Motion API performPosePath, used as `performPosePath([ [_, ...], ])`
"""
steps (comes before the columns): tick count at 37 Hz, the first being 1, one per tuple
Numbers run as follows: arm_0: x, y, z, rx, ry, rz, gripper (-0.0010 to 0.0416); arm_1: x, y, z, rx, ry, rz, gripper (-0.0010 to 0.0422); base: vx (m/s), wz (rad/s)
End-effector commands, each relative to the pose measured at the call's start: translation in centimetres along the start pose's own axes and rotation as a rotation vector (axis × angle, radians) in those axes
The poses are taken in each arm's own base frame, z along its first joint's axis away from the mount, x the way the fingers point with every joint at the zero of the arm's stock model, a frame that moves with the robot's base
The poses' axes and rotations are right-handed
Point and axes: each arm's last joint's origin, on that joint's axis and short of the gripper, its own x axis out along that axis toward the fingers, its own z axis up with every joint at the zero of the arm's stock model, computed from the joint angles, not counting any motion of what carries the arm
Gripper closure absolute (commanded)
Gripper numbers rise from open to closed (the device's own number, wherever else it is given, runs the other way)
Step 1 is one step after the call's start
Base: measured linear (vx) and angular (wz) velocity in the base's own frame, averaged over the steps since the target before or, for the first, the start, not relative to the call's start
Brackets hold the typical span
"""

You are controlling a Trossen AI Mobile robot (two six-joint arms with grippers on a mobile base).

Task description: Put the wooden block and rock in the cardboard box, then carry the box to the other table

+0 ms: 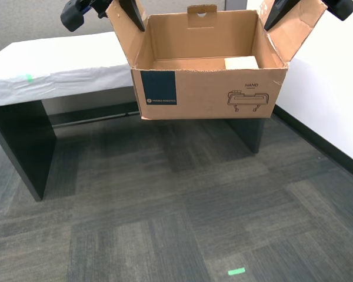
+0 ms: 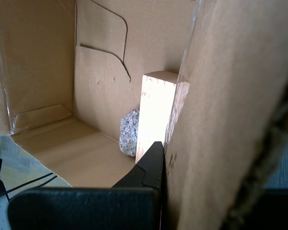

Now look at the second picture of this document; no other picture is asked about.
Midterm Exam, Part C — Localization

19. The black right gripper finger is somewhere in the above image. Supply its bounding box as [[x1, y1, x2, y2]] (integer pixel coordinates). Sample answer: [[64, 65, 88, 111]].
[[7, 141, 164, 230], [244, 188, 288, 230]]

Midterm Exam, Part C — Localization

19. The speckled pinkish granite rock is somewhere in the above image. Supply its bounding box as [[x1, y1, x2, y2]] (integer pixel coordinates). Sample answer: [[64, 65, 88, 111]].
[[119, 109, 141, 158]]

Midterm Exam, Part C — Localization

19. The light wooden block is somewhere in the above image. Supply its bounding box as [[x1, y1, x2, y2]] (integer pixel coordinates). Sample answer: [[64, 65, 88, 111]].
[[135, 70, 180, 165]]

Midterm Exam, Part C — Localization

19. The brown cardboard box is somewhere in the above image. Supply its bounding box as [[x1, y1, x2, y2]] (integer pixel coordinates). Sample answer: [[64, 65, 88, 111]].
[[0, 0, 288, 230]]

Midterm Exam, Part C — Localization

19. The white perforated panel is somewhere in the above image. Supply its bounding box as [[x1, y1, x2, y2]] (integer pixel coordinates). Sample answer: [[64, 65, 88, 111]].
[[0, 195, 12, 230]]

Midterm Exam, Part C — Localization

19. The black base cable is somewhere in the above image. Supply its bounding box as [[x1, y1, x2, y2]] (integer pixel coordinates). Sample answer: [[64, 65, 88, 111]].
[[0, 172, 55, 199], [36, 175, 59, 186]]

